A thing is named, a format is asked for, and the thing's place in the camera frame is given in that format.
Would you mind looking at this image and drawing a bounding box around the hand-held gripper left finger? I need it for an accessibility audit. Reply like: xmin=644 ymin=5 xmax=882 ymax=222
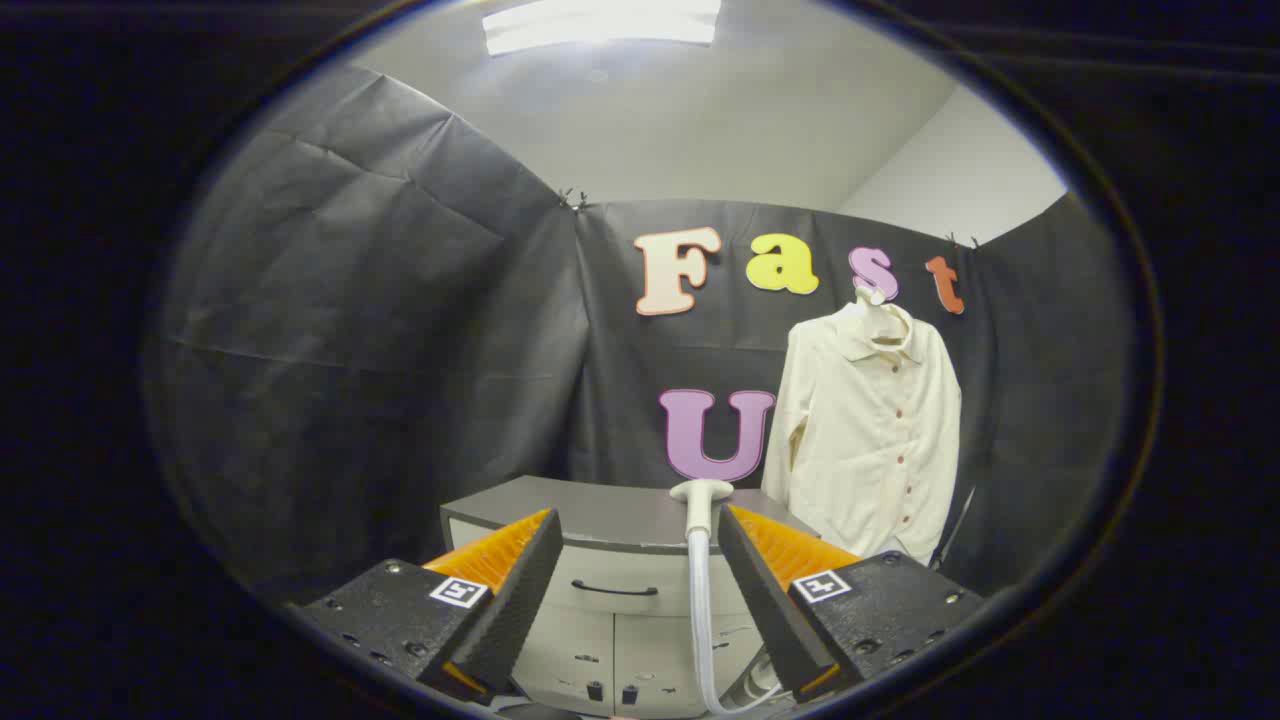
xmin=290 ymin=508 xmax=564 ymax=706

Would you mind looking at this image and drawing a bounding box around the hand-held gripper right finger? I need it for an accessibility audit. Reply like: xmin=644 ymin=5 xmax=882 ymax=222
xmin=717 ymin=505 xmax=986 ymax=704

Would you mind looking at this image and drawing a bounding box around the white garment steamer head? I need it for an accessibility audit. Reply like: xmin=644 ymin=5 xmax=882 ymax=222
xmin=669 ymin=479 xmax=734 ymax=541

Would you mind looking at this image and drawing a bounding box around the cream button-up shirt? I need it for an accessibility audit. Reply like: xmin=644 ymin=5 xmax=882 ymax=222
xmin=762 ymin=300 xmax=963 ymax=566

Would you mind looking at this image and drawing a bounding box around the grey steamer pole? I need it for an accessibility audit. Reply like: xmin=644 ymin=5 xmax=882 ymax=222
xmin=938 ymin=486 xmax=977 ymax=567

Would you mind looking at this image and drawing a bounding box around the grey cabinet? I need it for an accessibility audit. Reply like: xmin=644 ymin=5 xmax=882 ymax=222
xmin=440 ymin=475 xmax=823 ymax=717

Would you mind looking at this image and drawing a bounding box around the black backdrop cloth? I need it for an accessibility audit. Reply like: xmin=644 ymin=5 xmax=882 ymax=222
xmin=150 ymin=65 xmax=1131 ymax=611

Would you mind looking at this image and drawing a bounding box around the white plastic hanger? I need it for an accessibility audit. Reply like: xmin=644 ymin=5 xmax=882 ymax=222
xmin=853 ymin=287 xmax=913 ymax=346

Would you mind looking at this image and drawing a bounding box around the ceiling light panel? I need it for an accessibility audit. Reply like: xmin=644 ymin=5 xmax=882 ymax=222
xmin=482 ymin=0 xmax=723 ymax=56

